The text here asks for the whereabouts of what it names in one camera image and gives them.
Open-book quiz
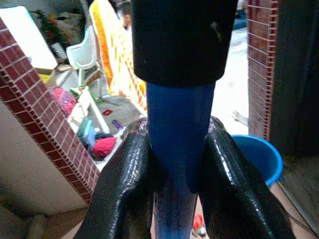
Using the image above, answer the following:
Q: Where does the teal blue box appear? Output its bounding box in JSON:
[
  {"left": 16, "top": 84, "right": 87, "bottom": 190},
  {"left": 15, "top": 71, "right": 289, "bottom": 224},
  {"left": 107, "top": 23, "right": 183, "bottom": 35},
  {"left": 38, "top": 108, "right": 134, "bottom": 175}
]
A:
[{"left": 76, "top": 117, "right": 97, "bottom": 147}]

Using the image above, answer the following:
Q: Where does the blue plastic bucket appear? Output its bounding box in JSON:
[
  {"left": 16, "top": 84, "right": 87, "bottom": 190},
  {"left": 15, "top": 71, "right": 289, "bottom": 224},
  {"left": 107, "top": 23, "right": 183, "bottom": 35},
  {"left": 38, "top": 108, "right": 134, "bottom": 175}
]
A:
[{"left": 230, "top": 134, "right": 285, "bottom": 187}]

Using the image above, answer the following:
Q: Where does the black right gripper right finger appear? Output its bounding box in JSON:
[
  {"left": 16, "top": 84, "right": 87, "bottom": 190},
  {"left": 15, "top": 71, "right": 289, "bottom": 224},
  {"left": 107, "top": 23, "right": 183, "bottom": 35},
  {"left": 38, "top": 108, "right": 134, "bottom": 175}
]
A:
[{"left": 202, "top": 116, "right": 296, "bottom": 239}]

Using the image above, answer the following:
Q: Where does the small decorated green tree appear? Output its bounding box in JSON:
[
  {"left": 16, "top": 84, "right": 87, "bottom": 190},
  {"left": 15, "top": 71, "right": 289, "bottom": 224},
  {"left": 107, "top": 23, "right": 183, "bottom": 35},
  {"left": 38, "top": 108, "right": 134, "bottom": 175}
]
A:
[{"left": 32, "top": 9, "right": 69, "bottom": 49}]

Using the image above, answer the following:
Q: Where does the pink plastic bag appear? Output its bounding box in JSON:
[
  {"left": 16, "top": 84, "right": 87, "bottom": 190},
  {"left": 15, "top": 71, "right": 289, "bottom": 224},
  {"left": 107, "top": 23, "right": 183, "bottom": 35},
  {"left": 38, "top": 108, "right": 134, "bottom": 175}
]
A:
[{"left": 49, "top": 86, "right": 77, "bottom": 117}]

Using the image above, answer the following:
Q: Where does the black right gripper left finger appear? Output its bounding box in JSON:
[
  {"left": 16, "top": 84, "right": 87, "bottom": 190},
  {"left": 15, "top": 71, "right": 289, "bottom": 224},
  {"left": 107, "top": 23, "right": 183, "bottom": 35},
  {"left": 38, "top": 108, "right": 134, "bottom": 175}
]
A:
[{"left": 74, "top": 117, "right": 153, "bottom": 239}]

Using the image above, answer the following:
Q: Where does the blue broom handle black grip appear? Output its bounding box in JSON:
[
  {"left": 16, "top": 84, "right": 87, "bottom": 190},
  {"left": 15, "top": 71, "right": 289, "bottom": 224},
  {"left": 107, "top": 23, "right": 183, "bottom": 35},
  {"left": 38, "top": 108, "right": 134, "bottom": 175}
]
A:
[{"left": 130, "top": 0, "right": 239, "bottom": 239}]

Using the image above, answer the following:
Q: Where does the red knitted cloth bundle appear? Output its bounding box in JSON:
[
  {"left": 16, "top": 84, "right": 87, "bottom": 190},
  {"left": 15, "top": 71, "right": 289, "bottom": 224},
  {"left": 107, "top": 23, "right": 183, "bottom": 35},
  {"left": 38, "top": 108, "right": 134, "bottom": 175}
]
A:
[{"left": 92, "top": 136, "right": 117, "bottom": 159}]

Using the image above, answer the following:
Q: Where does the white plastic chair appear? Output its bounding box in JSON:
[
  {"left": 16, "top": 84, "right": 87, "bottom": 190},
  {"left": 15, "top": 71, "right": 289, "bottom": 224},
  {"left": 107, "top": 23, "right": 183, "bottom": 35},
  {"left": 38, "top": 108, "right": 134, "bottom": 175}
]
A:
[{"left": 66, "top": 24, "right": 103, "bottom": 97}]

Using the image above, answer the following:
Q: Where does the orange yellow patterned cloth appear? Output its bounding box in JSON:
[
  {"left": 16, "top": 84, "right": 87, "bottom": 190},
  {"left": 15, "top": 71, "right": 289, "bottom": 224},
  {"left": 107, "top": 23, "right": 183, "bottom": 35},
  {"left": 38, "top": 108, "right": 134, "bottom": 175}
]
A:
[{"left": 89, "top": 0, "right": 148, "bottom": 110}]

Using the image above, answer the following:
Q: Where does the white slanted board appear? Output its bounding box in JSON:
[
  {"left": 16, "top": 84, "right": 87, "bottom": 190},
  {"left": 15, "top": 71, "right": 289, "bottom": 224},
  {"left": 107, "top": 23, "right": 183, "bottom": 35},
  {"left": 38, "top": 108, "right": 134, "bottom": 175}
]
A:
[{"left": 0, "top": 5, "right": 58, "bottom": 70}]

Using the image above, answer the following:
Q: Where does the red white small toy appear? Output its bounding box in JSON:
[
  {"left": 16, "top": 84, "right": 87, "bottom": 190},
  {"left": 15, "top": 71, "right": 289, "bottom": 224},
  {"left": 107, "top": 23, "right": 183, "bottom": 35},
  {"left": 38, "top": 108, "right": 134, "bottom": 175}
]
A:
[{"left": 192, "top": 214, "right": 207, "bottom": 236}]

